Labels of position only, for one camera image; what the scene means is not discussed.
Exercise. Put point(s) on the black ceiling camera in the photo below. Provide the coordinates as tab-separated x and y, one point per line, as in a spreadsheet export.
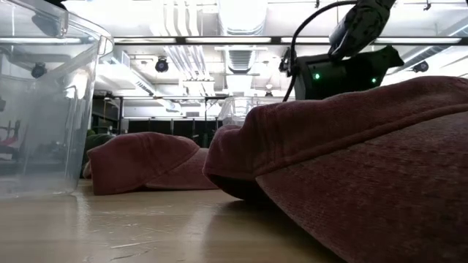
283	65
38	70
420	66
161	65

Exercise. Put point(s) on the dark green cap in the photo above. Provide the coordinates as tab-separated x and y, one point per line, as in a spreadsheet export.
97	140

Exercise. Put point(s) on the black bar with light strips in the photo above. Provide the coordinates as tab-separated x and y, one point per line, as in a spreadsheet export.
278	40

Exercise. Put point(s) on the silver ventilation duct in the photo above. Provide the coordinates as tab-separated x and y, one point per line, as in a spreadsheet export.
241	18

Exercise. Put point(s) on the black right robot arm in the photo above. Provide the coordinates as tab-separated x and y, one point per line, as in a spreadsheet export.
360	29

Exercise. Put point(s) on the clear plastic bin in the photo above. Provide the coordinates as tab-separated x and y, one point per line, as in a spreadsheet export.
44	146
234	109

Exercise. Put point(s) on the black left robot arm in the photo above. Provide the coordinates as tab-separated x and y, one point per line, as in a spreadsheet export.
58	3

